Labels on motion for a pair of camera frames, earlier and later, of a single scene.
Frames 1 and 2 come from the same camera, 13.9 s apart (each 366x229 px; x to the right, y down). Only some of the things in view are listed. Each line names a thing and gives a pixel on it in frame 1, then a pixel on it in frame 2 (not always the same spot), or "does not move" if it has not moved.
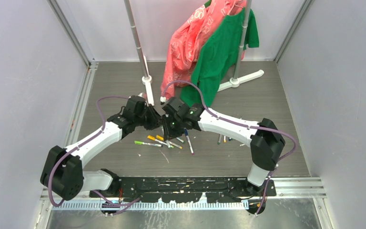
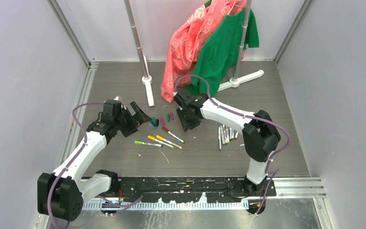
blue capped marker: x=186 y=133 -> x=219 y=132
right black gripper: x=167 y=131 -> x=186 y=125
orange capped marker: x=153 y=138 does not move
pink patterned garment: x=187 y=42 does not move
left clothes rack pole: x=147 y=79 does not move
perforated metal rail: x=152 y=205 does not move
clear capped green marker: x=168 y=144 -> x=222 y=137
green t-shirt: x=218 y=52 does not move
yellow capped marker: x=162 y=139 does not move
